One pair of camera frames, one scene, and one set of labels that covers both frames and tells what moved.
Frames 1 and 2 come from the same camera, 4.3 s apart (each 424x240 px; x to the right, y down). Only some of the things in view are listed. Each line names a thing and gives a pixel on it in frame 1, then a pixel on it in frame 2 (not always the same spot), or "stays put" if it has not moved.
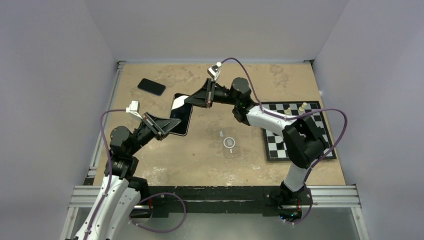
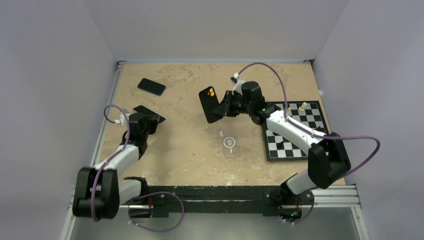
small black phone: (151, 87) stays put
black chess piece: (280, 146) stays put
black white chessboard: (276, 148) stays put
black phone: (182, 110) -> (209, 101)
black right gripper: (200, 98) -> (225, 108)
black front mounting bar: (268, 200) stays put
